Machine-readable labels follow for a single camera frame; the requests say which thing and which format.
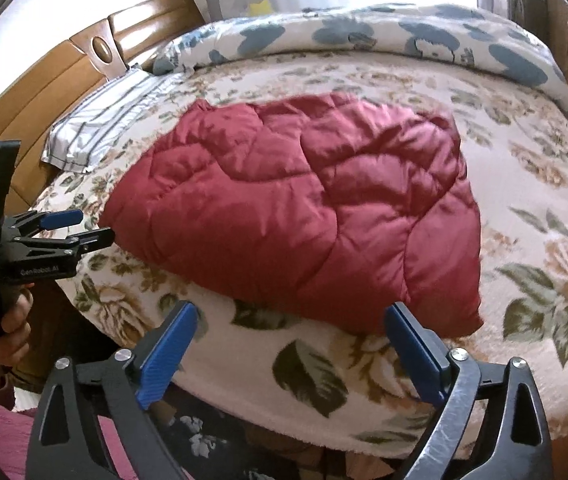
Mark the striped white pillow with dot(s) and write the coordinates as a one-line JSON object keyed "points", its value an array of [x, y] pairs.
{"points": [[93, 125]]}

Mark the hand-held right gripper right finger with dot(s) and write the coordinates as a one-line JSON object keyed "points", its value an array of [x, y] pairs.
{"points": [[416, 350]]}

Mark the red quilted down jacket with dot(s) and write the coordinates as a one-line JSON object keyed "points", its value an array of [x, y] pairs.
{"points": [[289, 200]]}

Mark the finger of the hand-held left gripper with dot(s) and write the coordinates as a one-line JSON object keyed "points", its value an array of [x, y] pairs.
{"points": [[61, 219], [93, 240]]}

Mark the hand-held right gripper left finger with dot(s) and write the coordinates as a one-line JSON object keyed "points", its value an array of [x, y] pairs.
{"points": [[166, 355]]}

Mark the wooden bed headboard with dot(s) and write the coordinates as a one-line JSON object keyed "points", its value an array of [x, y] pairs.
{"points": [[38, 95]]}

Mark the small yellow toy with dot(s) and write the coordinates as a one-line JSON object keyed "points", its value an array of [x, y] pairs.
{"points": [[260, 6]]}

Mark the cream floral blanket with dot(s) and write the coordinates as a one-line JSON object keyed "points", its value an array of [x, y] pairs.
{"points": [[244, 375]]}

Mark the dark floral cloth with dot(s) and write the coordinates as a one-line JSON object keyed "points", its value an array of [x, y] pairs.
{"points": [[203, 440]]}

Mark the white quilt with blue print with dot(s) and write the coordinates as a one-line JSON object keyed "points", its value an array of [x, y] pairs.
{"points": [[364, 20]]}

